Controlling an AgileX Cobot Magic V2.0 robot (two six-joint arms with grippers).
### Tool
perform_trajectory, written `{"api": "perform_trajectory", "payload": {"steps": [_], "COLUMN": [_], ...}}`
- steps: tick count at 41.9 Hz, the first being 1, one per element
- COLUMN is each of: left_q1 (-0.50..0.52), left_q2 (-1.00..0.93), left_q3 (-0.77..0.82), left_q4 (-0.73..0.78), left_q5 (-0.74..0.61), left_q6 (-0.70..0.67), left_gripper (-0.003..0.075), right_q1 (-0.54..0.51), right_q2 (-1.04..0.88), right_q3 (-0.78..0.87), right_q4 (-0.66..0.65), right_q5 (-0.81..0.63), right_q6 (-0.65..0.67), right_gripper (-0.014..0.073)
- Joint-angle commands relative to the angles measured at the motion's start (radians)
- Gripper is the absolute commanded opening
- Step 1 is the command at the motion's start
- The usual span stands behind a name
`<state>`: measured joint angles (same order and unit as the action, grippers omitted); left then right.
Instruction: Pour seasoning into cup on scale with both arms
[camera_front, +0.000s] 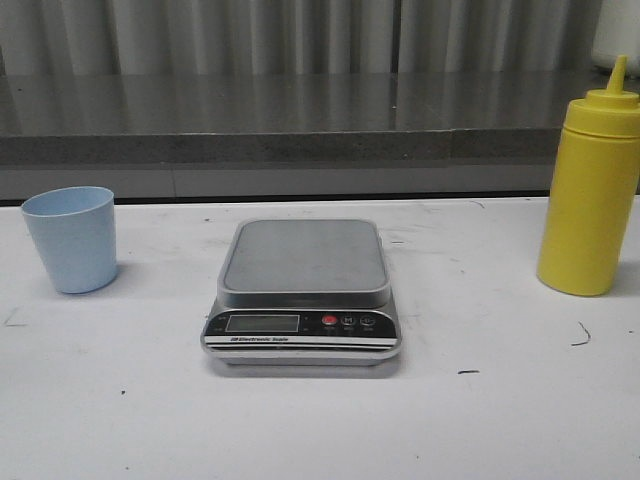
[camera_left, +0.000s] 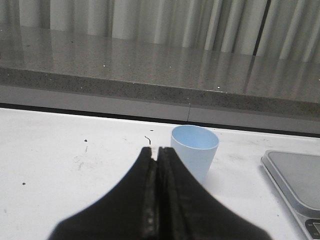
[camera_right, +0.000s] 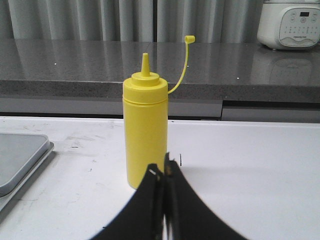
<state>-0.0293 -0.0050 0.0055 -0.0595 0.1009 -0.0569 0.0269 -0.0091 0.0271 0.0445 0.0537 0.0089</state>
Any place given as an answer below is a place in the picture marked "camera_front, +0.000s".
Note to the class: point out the light blue plastic cup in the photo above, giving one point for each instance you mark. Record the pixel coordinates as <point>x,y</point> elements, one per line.
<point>73,230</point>

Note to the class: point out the yellow squeeze bottle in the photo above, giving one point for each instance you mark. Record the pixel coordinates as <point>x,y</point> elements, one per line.
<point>594,182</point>

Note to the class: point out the silver electronic kitchen scale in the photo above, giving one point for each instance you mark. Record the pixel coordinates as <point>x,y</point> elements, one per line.
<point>304,292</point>

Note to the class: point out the white container in background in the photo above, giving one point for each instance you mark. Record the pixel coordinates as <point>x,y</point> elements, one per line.
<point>617,33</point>

